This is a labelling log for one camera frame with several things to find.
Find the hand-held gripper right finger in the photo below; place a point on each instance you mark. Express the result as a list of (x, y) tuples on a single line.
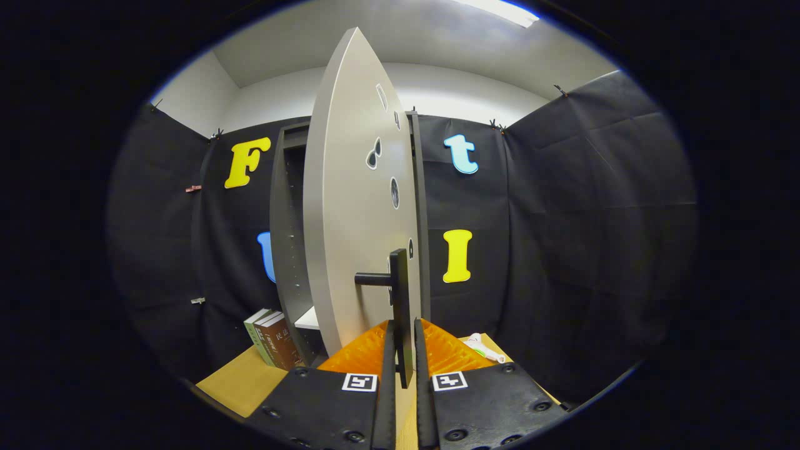
[(425, 412)]

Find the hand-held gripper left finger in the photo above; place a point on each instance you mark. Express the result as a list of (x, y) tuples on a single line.
[(386, 406)]

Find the beige cabinet door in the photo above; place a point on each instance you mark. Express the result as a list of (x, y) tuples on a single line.
[(350, 219)]

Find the green white plush toy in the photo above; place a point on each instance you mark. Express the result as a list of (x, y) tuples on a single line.
[(478, 342)]

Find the white cabinet shelf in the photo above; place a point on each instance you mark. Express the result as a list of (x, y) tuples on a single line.
[(309, 320)]

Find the brown book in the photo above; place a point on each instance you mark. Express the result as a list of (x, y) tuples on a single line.
[(267, 350), (284, 344)]

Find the green book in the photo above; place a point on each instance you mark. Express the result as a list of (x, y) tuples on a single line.
[(257, 334)]

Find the dark grey cabinet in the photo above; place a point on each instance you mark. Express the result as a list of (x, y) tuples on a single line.
[(289, 250)]

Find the black backdrop cloth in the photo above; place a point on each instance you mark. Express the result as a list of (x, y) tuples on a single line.
[(594, 219)]

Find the ceiling light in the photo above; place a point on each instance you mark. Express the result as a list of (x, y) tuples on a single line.
[(500, 11)]

